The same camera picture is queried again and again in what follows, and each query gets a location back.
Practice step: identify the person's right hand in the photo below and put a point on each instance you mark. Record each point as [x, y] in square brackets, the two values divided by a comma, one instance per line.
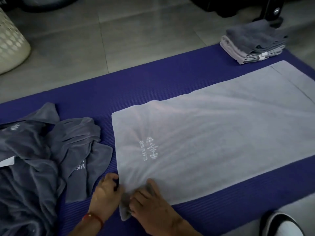
[155, 213]

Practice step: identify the person's left hand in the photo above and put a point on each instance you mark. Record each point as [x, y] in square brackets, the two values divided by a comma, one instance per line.
[105, 199]

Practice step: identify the pile of dark grey towels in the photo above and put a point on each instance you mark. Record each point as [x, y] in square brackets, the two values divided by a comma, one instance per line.
[29, 157]

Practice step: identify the purple ribbed mat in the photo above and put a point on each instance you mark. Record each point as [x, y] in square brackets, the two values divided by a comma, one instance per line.
[160, 78]

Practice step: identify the dark grey printed towel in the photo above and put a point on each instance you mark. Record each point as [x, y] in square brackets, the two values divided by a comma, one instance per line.
[253, 34]

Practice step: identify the black and white sneaker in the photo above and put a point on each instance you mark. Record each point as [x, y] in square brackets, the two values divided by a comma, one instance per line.
[285, 226]

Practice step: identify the white perforated laundry basket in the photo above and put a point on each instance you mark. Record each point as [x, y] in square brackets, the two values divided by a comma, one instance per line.
[9, 46]

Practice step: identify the grey balance dome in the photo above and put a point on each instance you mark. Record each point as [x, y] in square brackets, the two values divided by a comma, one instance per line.
[49, 2]

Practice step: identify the black weight stack machine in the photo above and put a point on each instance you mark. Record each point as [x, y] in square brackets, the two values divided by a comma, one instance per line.
[221, 6]

